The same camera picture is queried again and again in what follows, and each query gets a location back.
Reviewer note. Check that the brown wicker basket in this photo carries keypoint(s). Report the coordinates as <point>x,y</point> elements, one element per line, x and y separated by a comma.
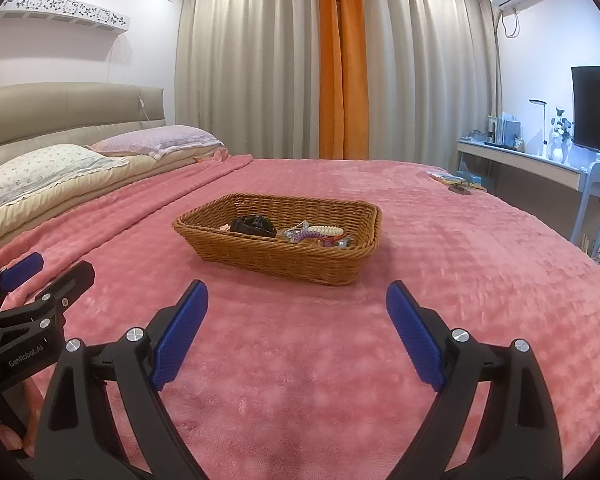
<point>280,265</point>

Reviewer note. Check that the pink hair accessory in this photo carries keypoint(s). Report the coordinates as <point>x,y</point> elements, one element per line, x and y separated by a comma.
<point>336,243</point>

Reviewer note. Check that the books on stand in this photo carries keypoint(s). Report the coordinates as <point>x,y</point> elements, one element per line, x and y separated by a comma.
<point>505,127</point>

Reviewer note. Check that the black flat television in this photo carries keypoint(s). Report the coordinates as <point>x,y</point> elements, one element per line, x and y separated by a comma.
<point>597,110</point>

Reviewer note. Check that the grey white desk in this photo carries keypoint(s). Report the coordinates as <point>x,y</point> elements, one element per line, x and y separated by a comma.
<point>530,160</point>

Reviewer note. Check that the beige curtain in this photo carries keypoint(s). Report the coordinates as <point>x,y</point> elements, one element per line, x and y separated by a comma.
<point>240,60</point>
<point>430,60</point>

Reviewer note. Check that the orange curtain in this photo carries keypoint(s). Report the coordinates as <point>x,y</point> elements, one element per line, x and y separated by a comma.
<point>350,85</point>

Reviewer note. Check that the white desk lamp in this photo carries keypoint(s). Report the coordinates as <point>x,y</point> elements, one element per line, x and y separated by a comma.
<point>540,102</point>

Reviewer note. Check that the beige quilt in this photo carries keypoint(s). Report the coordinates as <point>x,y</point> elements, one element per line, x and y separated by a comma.
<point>105,185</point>

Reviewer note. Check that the white floral pillow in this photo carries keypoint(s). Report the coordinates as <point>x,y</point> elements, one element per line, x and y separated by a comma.
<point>40,170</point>

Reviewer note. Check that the person's left hand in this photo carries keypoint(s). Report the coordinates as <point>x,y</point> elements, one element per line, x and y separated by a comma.
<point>7,437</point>

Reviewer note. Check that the colourful booklets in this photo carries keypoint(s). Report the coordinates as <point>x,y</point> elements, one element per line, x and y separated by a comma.
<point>452,177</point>

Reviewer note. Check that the white claw hair clip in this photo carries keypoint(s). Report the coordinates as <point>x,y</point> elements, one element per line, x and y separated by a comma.
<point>330,231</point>

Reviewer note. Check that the black claw hair clip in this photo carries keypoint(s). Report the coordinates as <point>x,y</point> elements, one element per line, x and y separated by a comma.
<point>252,225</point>

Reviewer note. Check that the lilac pillow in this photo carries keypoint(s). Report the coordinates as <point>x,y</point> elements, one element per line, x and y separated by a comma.
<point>155,140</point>

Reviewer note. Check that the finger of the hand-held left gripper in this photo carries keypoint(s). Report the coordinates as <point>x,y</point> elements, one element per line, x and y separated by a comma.
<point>75,280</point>
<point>22,267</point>

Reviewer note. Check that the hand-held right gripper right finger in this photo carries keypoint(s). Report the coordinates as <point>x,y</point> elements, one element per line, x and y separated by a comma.
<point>415,335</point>

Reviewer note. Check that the plant in white vase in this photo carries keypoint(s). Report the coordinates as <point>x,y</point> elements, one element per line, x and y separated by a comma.
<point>560,150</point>

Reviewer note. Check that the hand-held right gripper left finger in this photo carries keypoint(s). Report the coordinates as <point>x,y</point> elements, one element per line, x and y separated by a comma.
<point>177,335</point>

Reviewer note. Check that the beige padded headboard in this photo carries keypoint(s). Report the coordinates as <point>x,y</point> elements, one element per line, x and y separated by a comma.
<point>55,110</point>

